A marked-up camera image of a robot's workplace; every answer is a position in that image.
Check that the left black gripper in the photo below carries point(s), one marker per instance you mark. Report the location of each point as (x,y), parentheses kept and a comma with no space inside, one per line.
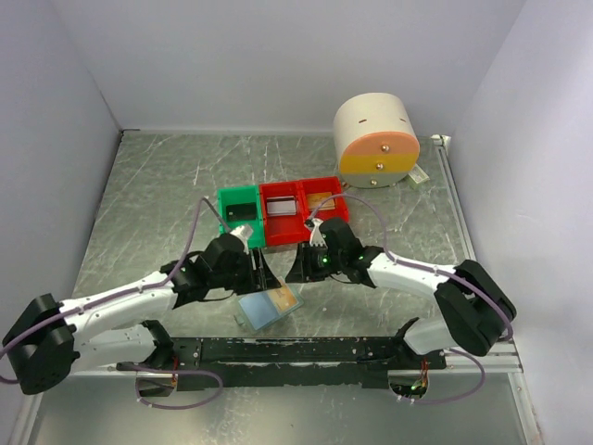
(258,279)

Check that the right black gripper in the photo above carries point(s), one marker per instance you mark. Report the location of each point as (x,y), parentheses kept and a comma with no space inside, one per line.
(303,270)

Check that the mint green card holder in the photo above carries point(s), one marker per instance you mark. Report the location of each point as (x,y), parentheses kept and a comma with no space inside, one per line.
(256,312)

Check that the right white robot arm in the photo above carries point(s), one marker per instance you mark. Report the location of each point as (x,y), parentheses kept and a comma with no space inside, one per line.
(474,312)

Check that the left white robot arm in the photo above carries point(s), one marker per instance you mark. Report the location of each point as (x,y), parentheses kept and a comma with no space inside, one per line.
(52,339)

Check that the white magnetic stripe card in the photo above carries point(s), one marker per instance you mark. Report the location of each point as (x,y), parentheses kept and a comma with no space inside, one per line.
(281,206)

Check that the black card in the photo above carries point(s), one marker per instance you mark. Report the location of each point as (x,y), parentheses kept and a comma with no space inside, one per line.
(242,212)

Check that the middle red plastic bin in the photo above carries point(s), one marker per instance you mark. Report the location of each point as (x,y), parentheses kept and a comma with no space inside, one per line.
(283,230)

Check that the red plastic bin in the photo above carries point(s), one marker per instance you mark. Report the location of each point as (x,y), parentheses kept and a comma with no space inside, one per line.
(283,230)
(326,184)

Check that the right red plastic bin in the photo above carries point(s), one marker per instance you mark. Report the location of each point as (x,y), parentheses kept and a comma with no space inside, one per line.
(326,184)

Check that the green plastic bin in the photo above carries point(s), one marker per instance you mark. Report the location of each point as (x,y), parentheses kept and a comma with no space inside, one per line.
(243,194)

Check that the beige cylindrical drawer cabinet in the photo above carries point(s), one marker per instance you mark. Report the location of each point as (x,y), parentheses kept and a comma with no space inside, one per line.
(374,141)

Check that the small white tag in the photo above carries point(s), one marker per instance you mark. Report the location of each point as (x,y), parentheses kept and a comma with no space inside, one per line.
(418,176)

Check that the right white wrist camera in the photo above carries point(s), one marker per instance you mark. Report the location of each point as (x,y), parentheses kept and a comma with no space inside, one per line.
(316,238)

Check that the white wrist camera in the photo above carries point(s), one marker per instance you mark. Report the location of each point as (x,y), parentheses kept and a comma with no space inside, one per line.
(243,232)
(316,238)

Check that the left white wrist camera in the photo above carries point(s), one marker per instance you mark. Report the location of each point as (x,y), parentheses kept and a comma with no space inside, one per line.
(243,232)

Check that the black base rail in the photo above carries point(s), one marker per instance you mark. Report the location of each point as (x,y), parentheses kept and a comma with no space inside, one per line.
(295,361)

